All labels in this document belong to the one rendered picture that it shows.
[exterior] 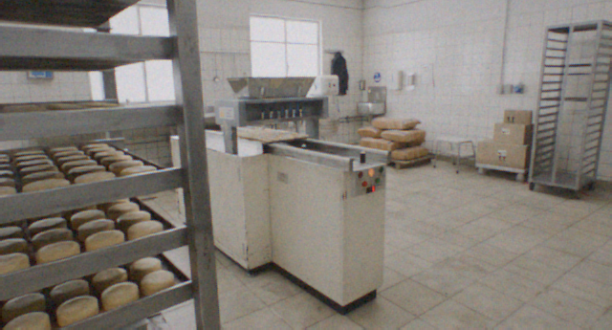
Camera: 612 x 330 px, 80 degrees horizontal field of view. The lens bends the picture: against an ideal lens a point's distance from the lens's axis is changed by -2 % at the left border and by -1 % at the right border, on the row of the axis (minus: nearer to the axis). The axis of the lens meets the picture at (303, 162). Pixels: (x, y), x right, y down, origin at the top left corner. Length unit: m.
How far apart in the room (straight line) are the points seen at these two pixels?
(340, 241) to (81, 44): 1.66
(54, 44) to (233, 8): 5.54
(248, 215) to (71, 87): 3.45
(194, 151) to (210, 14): 5.35
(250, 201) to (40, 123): 1.95
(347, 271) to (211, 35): 4.43
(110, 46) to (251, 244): 2.06
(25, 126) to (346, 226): 1.64
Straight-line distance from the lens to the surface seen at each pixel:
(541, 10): 5.74
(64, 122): 0.52
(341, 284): 2.09
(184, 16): 0.53
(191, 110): 0.52
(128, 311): 0.60
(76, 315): 0.62
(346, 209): 1.92
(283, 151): 2.25
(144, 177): 0.54
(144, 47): 0.54
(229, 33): 5.92
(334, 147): 2.32
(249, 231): 2.44
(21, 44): 0.51
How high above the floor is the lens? 1.27
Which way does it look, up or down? 12 degrees down
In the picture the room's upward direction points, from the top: 1 degrees counter-clockwise
